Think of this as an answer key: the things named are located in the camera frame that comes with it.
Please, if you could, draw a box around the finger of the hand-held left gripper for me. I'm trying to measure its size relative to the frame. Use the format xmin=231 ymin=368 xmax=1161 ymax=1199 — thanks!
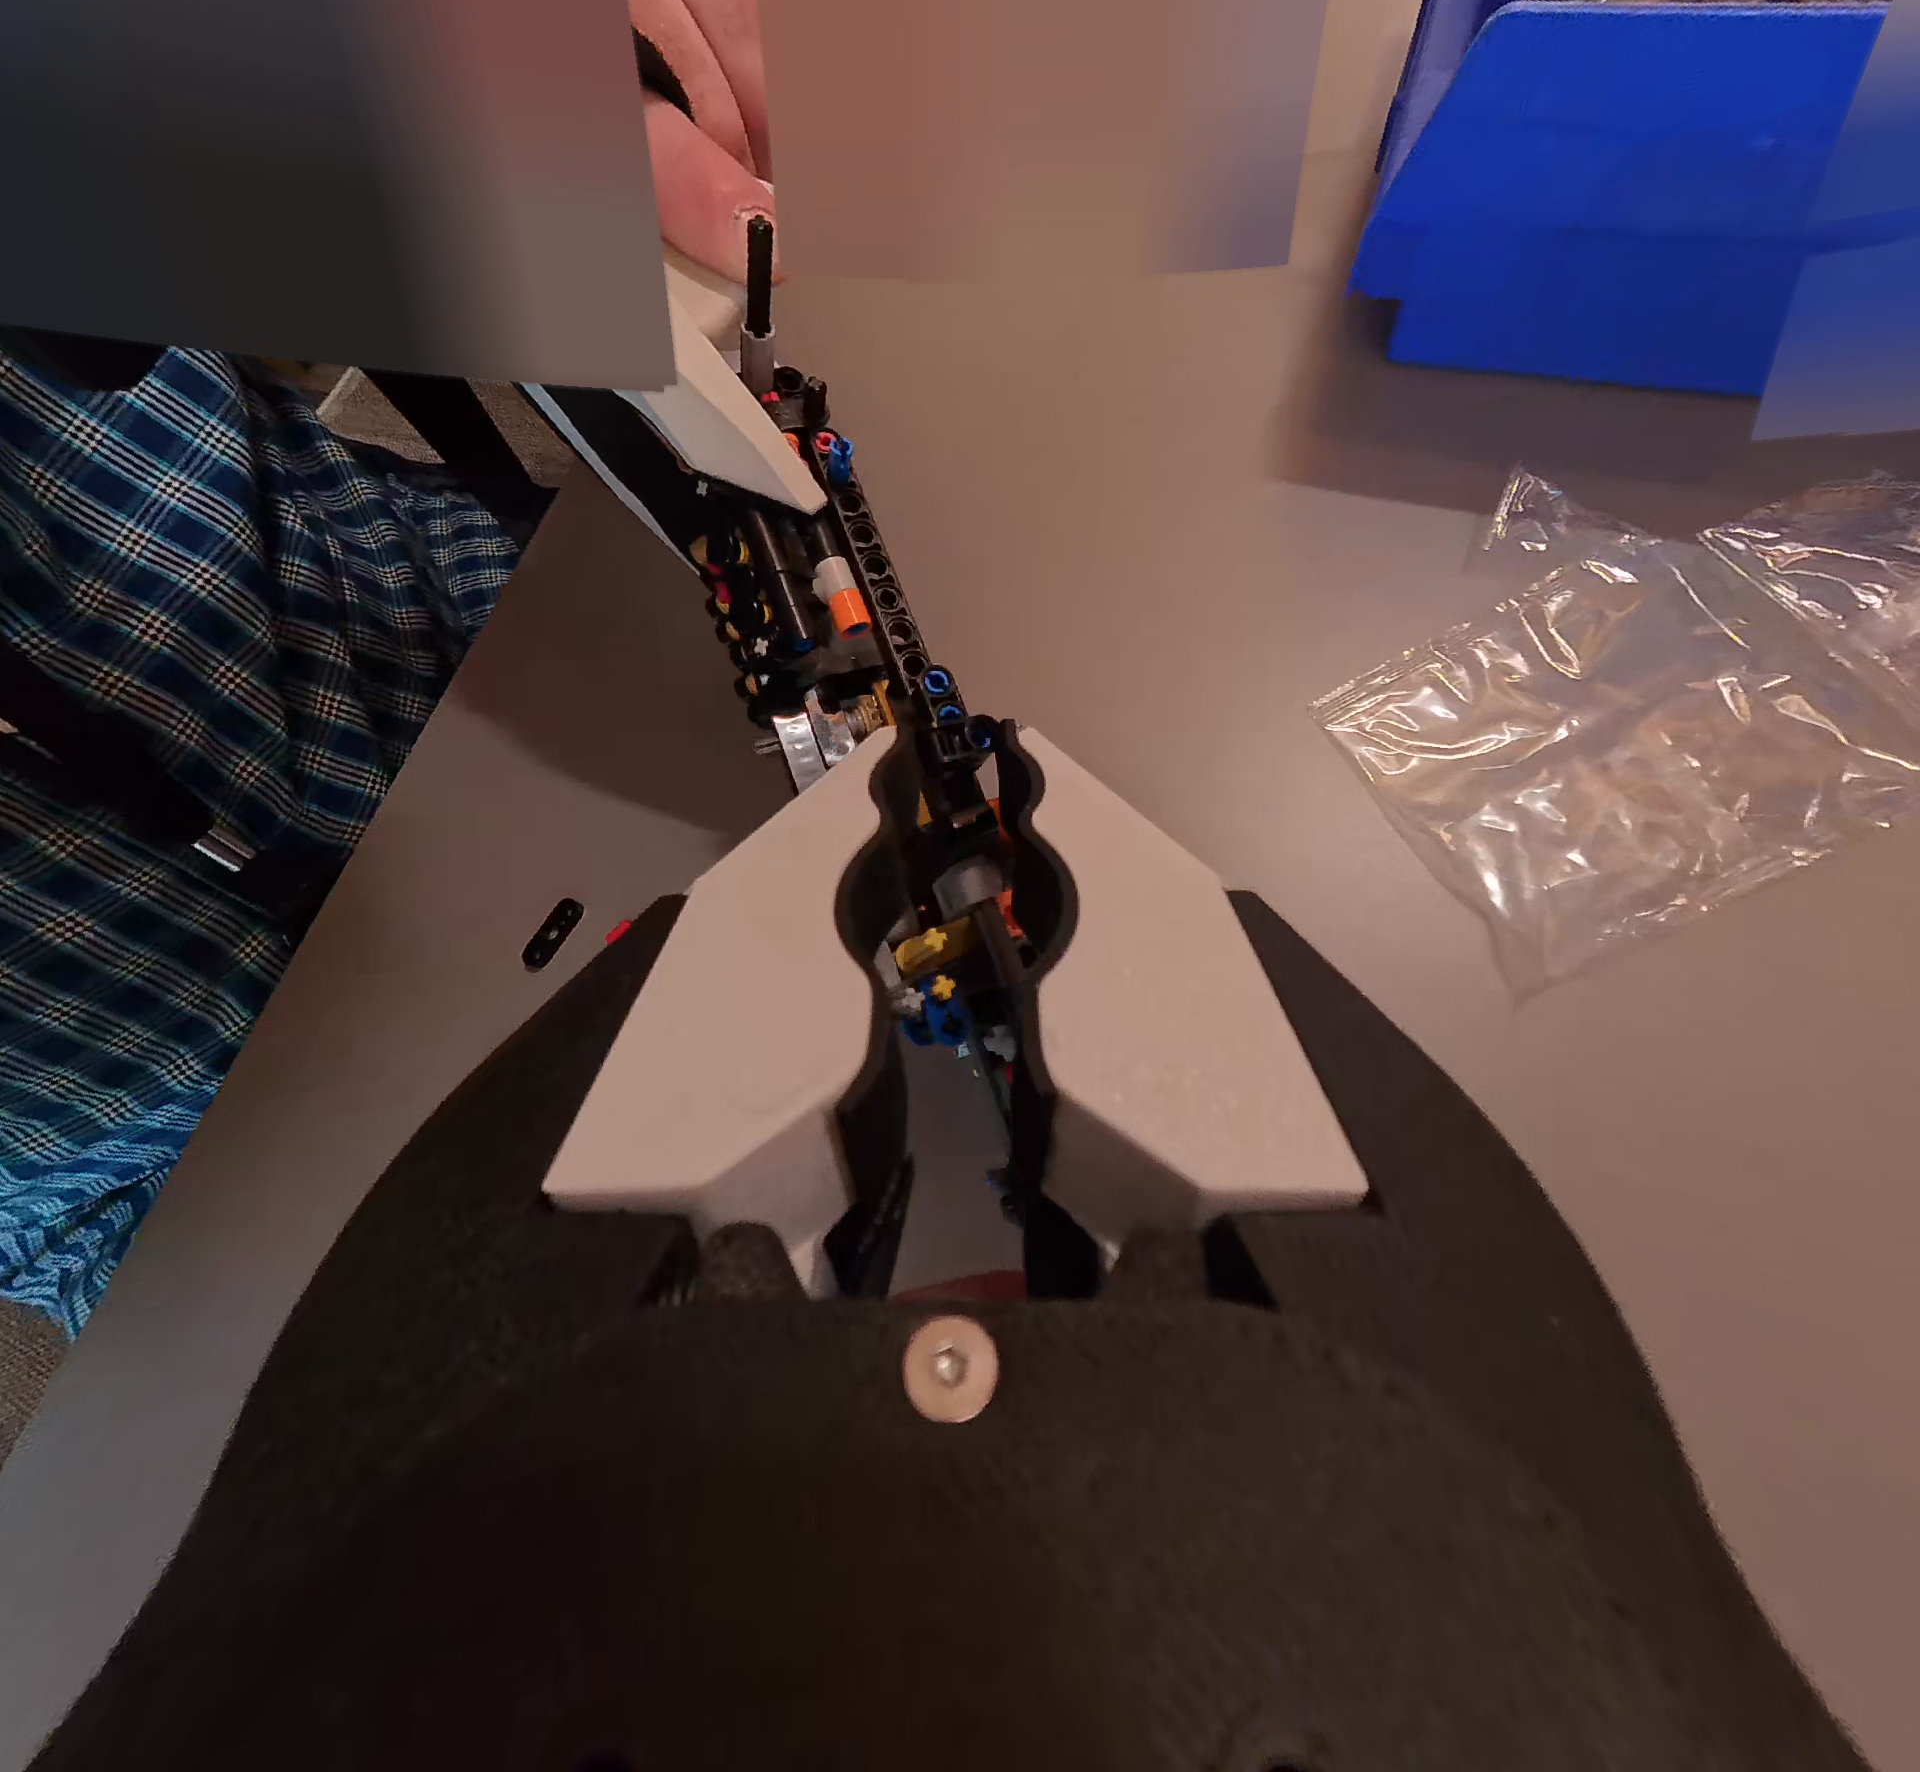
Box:
xmin=515 ymin=379 xmax=725 ymax=562
xmin=663 ymin=259 xmax=831 ymax=518

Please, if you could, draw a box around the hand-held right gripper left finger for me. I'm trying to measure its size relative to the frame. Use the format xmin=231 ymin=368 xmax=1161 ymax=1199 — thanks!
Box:
xmin=540 ymin=725 xmax=921 ymax=1301

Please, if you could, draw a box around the person's left hand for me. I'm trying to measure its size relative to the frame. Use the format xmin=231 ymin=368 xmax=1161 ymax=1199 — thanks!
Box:
xmin=612 ymin=0 xmax=780 ymax=273

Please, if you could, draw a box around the small clear plastic bag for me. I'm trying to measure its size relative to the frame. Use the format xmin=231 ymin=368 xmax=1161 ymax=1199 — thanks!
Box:
xmin=1699 ymin=469 xmax=1920 ymax=693

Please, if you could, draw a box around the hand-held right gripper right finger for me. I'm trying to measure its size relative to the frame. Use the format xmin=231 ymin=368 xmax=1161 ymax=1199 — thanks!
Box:
xmin=990 ymin=718 xmax=1370 ymax=1301

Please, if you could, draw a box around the multicoloured lego vehicle model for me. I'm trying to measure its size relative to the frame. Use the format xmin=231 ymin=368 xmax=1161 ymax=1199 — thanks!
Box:
xmin=689 ymin=212 xmax=1075 ymax=1205

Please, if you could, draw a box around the blue storage bin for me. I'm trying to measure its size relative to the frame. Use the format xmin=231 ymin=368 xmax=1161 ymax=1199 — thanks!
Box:
xmin=1345 ymin=0 xmax=1896 ymax=395

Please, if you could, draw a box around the large clear plastic bag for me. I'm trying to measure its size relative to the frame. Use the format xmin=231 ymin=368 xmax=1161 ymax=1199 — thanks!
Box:
xmin=1309 ymin=464 xmax=1920 ymax=1001

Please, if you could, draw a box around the black strap with buckle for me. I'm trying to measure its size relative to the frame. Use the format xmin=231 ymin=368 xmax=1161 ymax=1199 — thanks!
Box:
xmin=0 ymin=632 xmax=324 ymax=926

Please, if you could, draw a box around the blue plaid clothing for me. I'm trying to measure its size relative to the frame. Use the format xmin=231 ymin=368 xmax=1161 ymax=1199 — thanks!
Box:
xmin=0 ymin=347 xmax=559 ymax=1354

